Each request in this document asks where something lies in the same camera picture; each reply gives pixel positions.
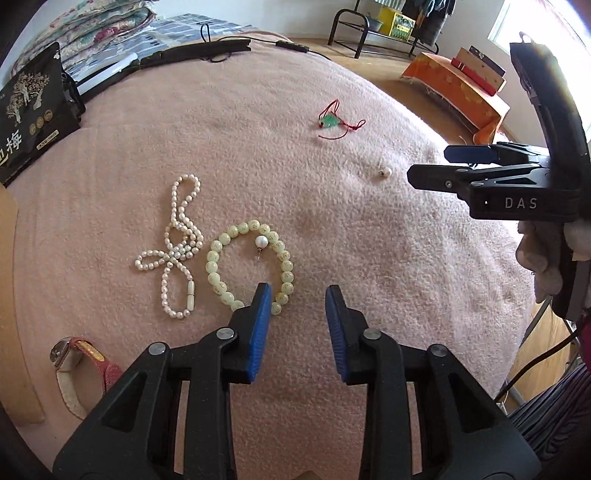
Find person's right hand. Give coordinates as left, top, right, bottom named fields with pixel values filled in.
left=516, top=219, right=563, bottom=304

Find orange cloth covered table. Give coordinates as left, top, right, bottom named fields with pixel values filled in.
left=401, top=52, right=511, bottom=146

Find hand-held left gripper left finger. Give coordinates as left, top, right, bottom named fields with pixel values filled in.
left=53, top=282, right=273, bottom=480

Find striped clothing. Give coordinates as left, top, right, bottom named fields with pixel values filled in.
left=508, top=360, right=591, bottom=462

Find yellow crate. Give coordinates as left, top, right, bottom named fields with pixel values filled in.
left=376, top=7, right=414, bottom=38

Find black snack bag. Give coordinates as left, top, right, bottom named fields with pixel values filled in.
left=0, top=42, right=86, bottom=185

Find blue checkered bedsheet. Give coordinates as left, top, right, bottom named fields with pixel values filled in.
left=60, top=14, right=241, bottom=70

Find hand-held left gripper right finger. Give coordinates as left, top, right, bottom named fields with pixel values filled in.
left=324, top=285, right=541, bottom=480

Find pink blanket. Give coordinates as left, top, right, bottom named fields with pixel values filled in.
left=9, top=30, right=541, bottom=480

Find green pendant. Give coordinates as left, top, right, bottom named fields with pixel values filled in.
left=318, top=100, right=366, bottom=139

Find hanging dark clothes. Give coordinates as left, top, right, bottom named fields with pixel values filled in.
left=402, top=0, right=458, bottom=43

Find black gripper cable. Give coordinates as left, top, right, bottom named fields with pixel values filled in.
left=496, top=318, right=583, bottom=409

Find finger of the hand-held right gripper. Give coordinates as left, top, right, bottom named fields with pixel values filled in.
left=444, top=142, right=552, bottom=168
left=407, top=164, right=555, bottom=200

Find pale green bead bracelet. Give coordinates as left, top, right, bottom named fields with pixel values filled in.
left=205, top=220, right=295, bottom=315

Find black ring light stand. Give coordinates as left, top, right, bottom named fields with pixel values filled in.
left=139, top=39, right=252, bottom=68

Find red strap wristwatch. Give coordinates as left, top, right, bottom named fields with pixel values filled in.
left=50, top=337, right=123, bottom=418

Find white ring light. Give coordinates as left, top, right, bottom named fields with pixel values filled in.
left=76, top=52, right=139, bottom=93

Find white pearl necklace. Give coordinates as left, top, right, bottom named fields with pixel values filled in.
left=135, top=174, right=205, bottom=319

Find folded floral quilt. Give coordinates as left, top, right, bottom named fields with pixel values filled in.
left=11, top=0, right=155, bottom=70

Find red and white box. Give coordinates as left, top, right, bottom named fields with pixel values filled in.
left=451, top=45, right=506, bottom=97

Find window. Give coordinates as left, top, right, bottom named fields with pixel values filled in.
left=489, top=0, right=555, bottom=47

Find black cable with controller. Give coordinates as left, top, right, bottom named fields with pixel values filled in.
left=198, top=21, right=311, bottom=63

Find black metal rack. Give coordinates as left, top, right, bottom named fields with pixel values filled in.
left=329, top=0, right=439, bottom=58

